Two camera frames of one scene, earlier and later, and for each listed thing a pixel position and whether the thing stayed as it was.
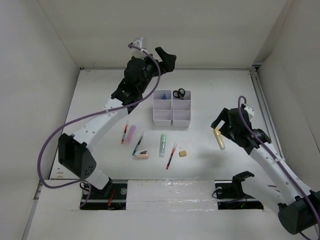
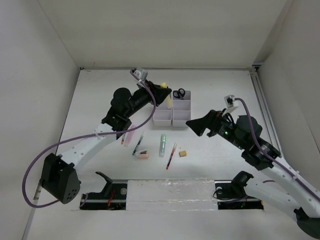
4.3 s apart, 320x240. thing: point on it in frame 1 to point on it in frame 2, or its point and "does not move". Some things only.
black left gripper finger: x=168 y=60 to x=160 y=93
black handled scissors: x=179 y=94 does not move
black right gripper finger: x=223 y=116 to x=209 y=121
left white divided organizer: x=162 y=108 does not move
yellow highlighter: x=219 y=138 to x=169 y=97
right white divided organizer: x=181 y=110 does not move
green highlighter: x=162 y=145 does not move
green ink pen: x=138 y=143 does not move
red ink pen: x=171 y=155 does not move
